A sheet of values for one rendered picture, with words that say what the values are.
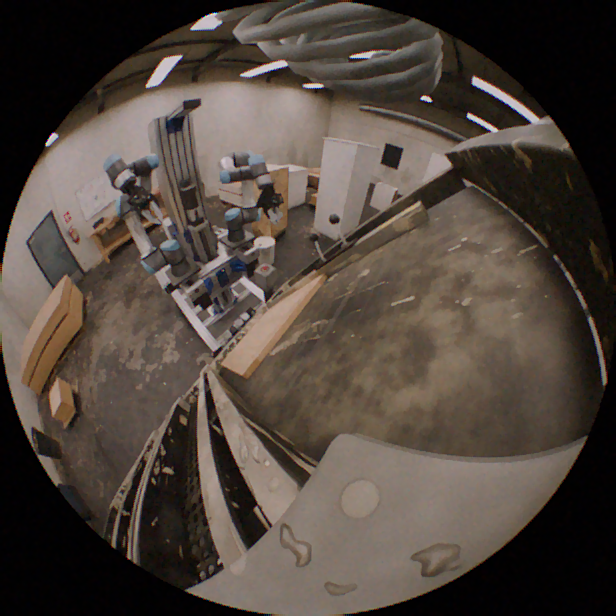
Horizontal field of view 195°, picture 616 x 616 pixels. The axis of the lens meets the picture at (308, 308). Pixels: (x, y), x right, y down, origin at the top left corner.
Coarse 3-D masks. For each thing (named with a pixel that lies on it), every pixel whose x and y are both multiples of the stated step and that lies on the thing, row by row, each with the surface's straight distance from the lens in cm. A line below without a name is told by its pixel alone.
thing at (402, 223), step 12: (420, 204) 49; (396, 216) 52; (408, 216) 48; (420, 216) 48; (384, 228) 50; (396, 228) 50; (408, 228) 49; (360, 240) 56; (372, 240) 52; (384, 240) 51; (348, 252) 57; (360, 252) 55; (336, 264) 61; (312, 276) 70; (276, 300) 98
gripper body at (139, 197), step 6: (132, 180) 78; (126, 186) 80; (132, 186) 78; (126, 192) 76; (132, 192) 75; (138, 192) 74; (144, 192) 75; (132, 198) 76; (138, 198) 76; (144, 198) 73; (150, 198) 76; (132, 204) 78; (138, 204) 75; (144, 204) 78
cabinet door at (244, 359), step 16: (304, 288) 70; (288, 304) 70; (304, 304) 55; (272, 320) 70; (288, 320) 51; (256, 336) 72; (272, 336) 49; (240, 352) 75; (256, 352) 50; (240, 368) 53; (256, 368) 47
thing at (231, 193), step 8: (224, 184) 495; (232, 184) 469; (240, 184) 459; (224, 192) 506; (232, 192) 474; (240, 192) 447; (224, 200) 522; (232, 200) 480; (240, 200) 452; (240, 208) 461
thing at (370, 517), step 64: (256, 448) 11; (384, 448) 2; (576, 448) 2; (256, 512) 10; (320, 512) 2; (384, 512) 2; (448, 512) 1; (512, 512) 2; (256, 576) 2; (320, 576) 2; (384, 576) 2; (448, 576) 2
